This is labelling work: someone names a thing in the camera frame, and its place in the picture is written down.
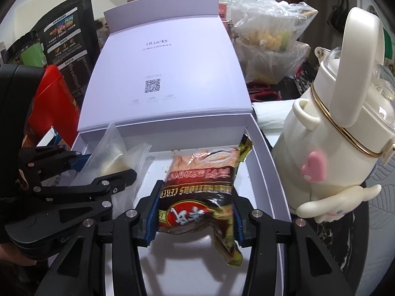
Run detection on black printed pouch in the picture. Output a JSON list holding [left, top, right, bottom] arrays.
[[37, 0, 102, 105]]

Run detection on cream water bottle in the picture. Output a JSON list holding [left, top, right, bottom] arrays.
[[272, 6, 395, 224]]

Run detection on white tissue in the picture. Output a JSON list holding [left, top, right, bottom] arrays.
[[251, 99, 297, 130]]

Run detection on white and blue carton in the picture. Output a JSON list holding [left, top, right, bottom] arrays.
[[40, 126, 60, 148]]

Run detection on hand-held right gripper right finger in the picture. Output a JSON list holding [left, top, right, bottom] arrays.
[[231, 188, 371, 296]]

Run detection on grey leaf-print cushion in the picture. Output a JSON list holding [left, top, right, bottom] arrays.
[[367, 173, 395, 284]]

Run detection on lavender gift box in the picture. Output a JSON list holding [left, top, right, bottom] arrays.
[[72, 0, 294, 296]]

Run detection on green label jar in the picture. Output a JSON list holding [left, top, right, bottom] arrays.
[[4, 31, 48, 68]]

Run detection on pink carton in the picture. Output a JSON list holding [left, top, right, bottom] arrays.
[[217, 1, 230, 22]]

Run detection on clear plastic bag of food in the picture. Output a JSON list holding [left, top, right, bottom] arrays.
[[230, 0, 318, 84]]

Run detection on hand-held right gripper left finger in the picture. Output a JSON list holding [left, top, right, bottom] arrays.
[[29, 179, 164, 296]]

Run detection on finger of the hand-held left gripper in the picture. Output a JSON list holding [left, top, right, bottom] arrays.
[[18, 146, 93, 189], [29, 169, 138, 222]]

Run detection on brown cereal packet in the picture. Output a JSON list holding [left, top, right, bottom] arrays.
[[157, 134, 254, 267]]

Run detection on red box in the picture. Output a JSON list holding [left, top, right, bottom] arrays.
[[26, 65, 81, 148]]

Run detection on red scissors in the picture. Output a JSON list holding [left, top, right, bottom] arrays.
[[247, 80, 283, 102]]

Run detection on clear plastic snack packet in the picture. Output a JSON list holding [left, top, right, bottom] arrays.
[[74, 123, 152, 188]]

